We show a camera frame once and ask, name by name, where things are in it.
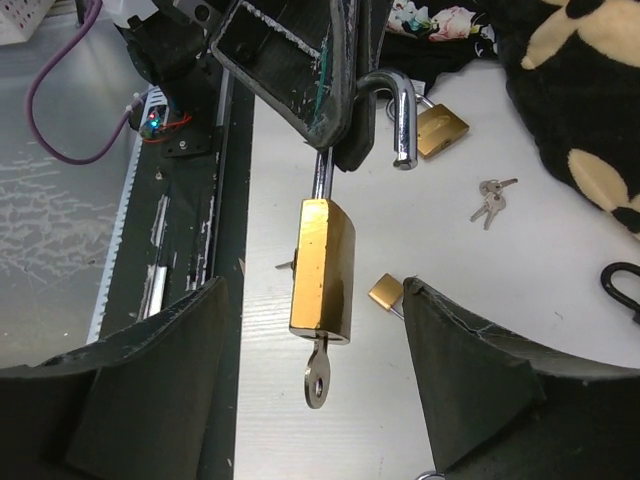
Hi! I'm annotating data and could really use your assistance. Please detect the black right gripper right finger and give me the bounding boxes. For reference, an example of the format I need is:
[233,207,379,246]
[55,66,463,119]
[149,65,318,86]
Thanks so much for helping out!
[403,277,639,479]

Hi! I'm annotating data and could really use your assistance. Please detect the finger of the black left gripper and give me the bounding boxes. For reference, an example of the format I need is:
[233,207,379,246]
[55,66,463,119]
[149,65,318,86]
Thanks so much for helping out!
[333,0,391,172]
[211,1,359,150]

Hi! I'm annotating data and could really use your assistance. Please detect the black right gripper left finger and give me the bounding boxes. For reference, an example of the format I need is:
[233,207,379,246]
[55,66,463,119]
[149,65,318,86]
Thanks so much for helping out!
[1,278,228,479]

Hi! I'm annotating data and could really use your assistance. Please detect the brass padlock long shackle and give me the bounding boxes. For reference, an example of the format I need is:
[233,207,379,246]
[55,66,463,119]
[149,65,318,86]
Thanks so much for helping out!
[414,470,446,480]

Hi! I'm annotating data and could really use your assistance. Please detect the large brass padlock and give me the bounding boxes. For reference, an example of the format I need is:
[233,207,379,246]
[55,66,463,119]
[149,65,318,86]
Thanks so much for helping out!
[415,93,469,159]

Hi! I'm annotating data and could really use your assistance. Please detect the small brass padlock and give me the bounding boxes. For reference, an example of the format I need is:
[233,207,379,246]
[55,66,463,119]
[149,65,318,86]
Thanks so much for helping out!
[287,69,419,347]
[368,273,404,320]

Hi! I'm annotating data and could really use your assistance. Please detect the black padlock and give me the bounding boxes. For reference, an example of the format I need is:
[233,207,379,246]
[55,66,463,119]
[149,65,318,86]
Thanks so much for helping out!
[599,260,640,326]

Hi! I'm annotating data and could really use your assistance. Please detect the large padlock keys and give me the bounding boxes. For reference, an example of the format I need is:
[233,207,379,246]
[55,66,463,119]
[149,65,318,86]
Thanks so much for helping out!
[470,178,518,230]

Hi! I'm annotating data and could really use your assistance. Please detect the small brass padlock top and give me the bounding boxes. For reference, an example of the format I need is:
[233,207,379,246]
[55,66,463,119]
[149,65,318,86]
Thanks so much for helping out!
[287,69,419,347]

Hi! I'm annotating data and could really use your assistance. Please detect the small top padlock key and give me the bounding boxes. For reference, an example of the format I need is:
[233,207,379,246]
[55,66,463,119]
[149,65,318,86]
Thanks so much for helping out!
[304,336,331,409]

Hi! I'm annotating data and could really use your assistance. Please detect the black floral garment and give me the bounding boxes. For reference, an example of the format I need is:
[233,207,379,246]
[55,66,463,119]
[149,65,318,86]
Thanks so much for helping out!
[379,0,498,94]

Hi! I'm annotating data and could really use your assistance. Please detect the black floral plush pillow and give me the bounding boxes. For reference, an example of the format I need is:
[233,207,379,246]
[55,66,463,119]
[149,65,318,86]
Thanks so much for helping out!
[485,1,639,237]

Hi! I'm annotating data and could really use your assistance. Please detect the light blue cable duct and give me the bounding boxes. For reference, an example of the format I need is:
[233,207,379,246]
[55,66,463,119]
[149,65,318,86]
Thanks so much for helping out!
[85,84,164,346]

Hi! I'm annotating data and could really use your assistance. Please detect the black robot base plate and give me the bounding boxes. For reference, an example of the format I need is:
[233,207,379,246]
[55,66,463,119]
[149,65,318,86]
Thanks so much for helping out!
[99,79,256,341]

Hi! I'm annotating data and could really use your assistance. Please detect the white perforated cable tray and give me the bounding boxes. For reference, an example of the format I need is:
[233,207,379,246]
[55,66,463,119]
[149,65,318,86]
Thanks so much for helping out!
[0,0,54,46]

